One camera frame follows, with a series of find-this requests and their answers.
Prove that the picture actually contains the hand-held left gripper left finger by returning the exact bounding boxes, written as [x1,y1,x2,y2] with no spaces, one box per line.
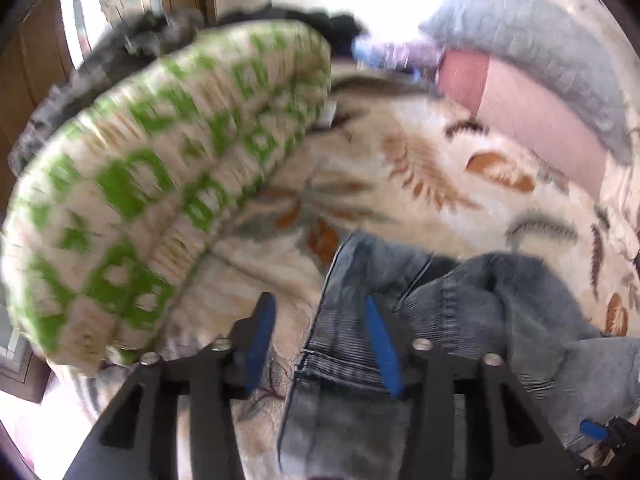
[62,292,277,480]

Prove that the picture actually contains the beige leaf-print blanket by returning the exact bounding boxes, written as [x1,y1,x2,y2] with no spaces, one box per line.
[50,60,640,480]

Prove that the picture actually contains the green and cream checked quilt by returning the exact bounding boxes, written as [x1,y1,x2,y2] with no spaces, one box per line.
[0,22,333,376]

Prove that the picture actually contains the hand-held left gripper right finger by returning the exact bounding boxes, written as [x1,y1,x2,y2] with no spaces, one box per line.
[364,296,587,480]

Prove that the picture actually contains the pink pillow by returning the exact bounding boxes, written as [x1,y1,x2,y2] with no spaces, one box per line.
[437,50,608,201]

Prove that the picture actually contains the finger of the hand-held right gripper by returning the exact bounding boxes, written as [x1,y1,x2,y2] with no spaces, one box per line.
[579,419,610,440]

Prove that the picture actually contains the grey quilted cover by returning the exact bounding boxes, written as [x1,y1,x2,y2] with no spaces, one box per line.
[417,0,636,166]

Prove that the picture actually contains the grey-blue denim pants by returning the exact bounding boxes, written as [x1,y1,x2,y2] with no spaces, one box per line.
[277,230,640,480]

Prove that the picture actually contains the dark fuzzy blanket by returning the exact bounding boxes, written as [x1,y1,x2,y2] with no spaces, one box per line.
[7,2,371,176]

